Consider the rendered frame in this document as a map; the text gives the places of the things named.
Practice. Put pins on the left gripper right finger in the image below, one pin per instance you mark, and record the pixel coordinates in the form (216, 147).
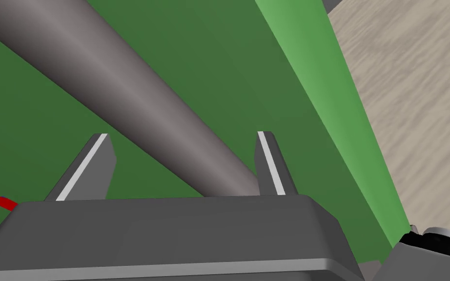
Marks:
(272, 171)

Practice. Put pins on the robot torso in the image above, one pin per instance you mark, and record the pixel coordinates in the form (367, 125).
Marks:
(441, 239)

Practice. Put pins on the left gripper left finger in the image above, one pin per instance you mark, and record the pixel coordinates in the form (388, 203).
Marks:
(88, 175)

